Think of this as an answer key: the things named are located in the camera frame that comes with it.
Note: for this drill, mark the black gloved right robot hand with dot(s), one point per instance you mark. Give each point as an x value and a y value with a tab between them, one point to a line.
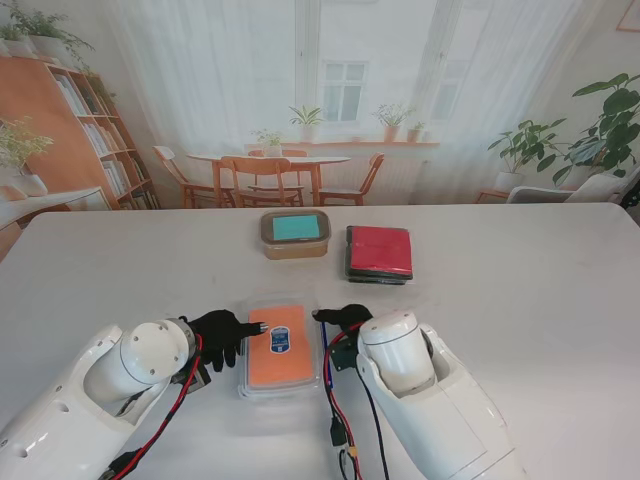
350	317

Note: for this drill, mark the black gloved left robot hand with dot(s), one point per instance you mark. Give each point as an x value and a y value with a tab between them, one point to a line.
220	337

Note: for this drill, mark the black plastic tray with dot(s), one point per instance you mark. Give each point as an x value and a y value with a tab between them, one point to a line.
350	277

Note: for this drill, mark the clear lid with orange label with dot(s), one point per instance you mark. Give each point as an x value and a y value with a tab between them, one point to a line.
275	367

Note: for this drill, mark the red container lid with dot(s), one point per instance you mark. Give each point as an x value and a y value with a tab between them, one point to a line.
380	250

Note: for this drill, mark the clear container with blue clips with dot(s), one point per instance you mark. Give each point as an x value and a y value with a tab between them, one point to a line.
280	394

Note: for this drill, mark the brown paper food container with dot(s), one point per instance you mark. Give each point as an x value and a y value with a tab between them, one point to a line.
295	250

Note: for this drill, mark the clear lid with teal label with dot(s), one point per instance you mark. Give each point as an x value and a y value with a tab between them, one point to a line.
295	227

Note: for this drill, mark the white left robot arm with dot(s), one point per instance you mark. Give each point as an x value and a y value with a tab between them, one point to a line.
75	405

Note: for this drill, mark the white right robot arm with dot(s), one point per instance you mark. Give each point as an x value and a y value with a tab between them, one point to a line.
425	400

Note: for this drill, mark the printed room scene backdrop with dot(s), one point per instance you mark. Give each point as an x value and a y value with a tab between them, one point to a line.
350	50

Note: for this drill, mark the black equipment piece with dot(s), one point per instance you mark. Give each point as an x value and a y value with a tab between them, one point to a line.
631	195

